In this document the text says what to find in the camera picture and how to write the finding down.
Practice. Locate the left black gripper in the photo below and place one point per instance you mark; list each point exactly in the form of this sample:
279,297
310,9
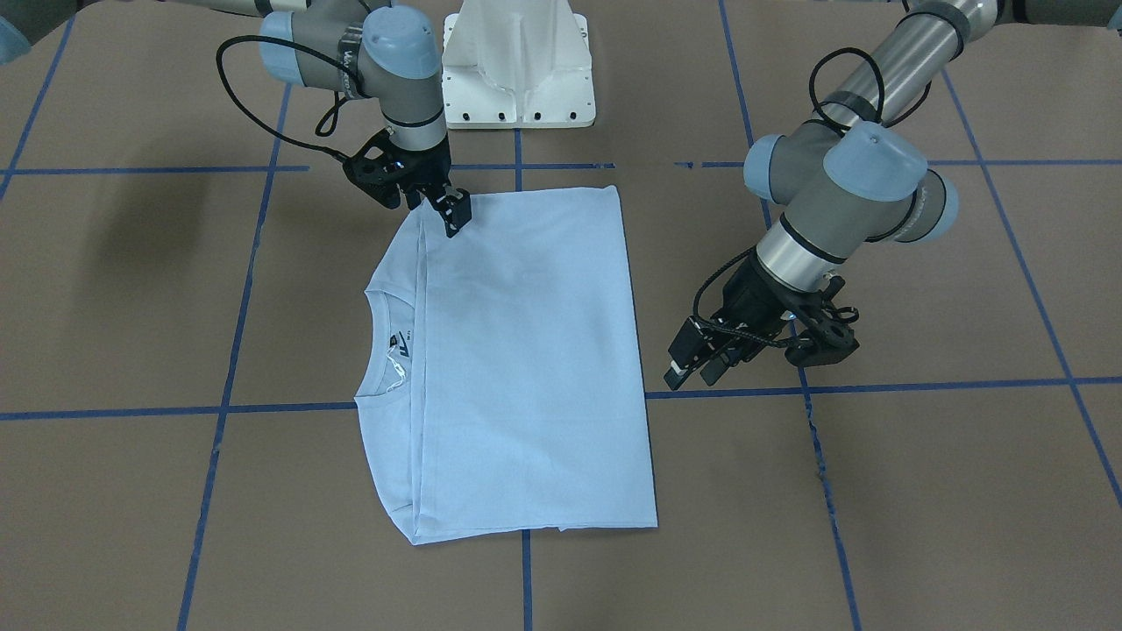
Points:
752,299

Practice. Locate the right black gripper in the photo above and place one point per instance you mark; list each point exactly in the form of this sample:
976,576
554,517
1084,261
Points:
429,174

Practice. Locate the light blue t-shirt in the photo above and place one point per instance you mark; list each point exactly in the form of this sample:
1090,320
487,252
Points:
525,401

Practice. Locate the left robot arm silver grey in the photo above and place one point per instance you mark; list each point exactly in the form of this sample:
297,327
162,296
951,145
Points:
845,178

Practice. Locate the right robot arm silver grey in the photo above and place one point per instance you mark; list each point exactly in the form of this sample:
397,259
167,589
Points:
361,50

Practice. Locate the white garment hang tag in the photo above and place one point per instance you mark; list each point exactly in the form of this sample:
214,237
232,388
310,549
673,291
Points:
398,368

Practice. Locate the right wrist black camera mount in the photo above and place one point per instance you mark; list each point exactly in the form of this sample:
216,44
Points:
378,169

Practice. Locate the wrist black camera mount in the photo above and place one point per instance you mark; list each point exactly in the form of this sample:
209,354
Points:
827,336
378,169

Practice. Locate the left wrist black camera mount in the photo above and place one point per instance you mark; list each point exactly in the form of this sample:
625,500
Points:
827,336

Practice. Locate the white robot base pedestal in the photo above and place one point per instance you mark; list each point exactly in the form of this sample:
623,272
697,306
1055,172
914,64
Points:
517,64

